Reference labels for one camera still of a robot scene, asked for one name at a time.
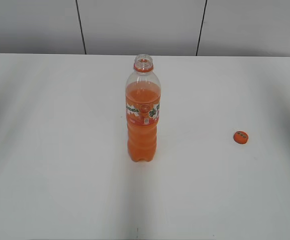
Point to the orange soda bottle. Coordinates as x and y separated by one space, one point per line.
142 104

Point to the orange bottle cap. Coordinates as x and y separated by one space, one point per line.
240 137

